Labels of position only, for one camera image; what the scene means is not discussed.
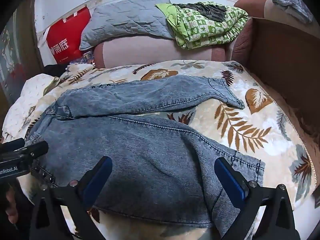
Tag person's left hand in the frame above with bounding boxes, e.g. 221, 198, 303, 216
5, 187, 19, 224

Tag leaf print blanket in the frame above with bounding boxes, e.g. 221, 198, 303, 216
5, 59, 317, 240

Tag green patterned quilt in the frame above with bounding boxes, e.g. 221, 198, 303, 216
155, 2, 249, 50

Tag blue patterned cloth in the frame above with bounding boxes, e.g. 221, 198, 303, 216
66, 51, 96, 68

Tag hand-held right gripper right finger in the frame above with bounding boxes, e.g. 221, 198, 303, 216
214, 157, 300, 240

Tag red shopping bag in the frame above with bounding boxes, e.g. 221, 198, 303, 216
38, 6, 92, 65

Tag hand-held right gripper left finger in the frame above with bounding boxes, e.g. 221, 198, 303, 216
29, 156, 113, 240

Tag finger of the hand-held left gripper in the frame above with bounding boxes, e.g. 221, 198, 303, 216
0, 138, 26, 152
23, 141, 49, 159

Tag blue denim pants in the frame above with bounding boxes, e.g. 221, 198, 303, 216
25, 75, 266, 240

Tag pink brown sofa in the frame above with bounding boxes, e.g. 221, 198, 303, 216
94, 0, 284, 69

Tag grey quilted pillow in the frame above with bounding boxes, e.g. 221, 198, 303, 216
79, 0, 175, 51

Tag grey crumpled cloth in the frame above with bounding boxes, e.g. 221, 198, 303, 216
272, 0, 314, 24

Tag wooden door with glass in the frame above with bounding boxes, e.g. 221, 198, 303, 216
0, 0, 45, 130

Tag dark grey garment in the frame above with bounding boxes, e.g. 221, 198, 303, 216
172, 2, 228, 22

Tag white cloth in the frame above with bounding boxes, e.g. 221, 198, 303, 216
2, 74, 63, 140

